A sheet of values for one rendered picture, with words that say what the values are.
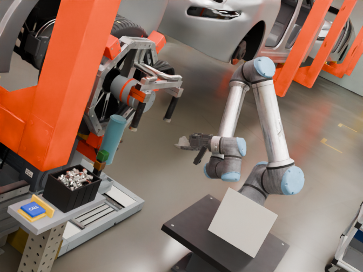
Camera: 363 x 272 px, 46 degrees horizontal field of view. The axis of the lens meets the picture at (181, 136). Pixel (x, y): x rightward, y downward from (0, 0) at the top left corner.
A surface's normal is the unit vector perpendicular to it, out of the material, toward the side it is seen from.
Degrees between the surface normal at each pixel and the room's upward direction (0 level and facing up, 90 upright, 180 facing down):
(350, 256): 90
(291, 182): 60
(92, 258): 0
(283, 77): 90
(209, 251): 0
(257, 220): 90
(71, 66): 90
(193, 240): 0
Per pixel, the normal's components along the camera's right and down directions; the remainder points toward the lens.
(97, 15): 0.81, 0.48
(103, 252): 0.37, -0.86
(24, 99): -0.45, 0.16
